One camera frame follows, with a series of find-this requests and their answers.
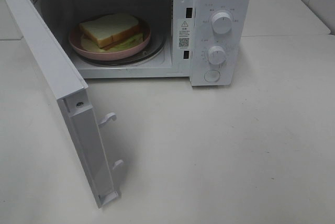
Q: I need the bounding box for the round white door button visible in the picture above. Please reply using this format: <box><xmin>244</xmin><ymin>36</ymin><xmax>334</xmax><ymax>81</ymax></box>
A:
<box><xmin>204</xmin><ymin>70</ymin><xmax>220</xmax><ymax>82</ymax></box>

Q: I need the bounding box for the white bread sandwich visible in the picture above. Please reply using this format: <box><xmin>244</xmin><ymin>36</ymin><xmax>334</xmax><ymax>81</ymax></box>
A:
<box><xmin>79</xmin><ymin>13</ymin><xmax>143</xmax><ymax>53</ymax></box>

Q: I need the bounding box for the white microwave door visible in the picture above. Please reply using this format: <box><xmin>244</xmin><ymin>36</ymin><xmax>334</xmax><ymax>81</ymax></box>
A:
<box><xmin>4</xmin><ymin>0</ymin><xmax>124</xmax><ymax>208</ymax></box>

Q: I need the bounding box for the pink round plate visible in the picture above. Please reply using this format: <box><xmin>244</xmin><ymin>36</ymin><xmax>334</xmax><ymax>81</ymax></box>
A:
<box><xmin>69</xmin><ymin>19</ymin><xmax>151</xmax><ymax>61</ymax></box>

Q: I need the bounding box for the glass microwave turntable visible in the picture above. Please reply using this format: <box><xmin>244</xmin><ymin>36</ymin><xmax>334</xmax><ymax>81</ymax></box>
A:
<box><xmin>78</xmin><ymin>31</ymin><xmax>166</xmax><ymax>66</ymax></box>

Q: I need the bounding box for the lower white timer knob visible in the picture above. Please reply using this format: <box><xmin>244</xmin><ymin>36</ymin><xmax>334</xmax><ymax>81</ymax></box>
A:
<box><xmin>208</xmin><ymin>46</ymin><xmax>227</xmax><ymax>65</ymax></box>

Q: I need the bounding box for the white microwave oven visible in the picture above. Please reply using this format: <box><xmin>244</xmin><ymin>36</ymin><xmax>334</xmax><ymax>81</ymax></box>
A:
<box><xmin>31</xmin><ymin>0</ymin><xmax>249</xmax><ymax>86</ymax></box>

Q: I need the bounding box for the upper white power knob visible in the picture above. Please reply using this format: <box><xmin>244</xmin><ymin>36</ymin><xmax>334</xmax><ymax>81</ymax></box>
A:
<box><xmin>211</xmin><ymin>10</ymin><xmax>232</xmax><ymax>35</ymax></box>

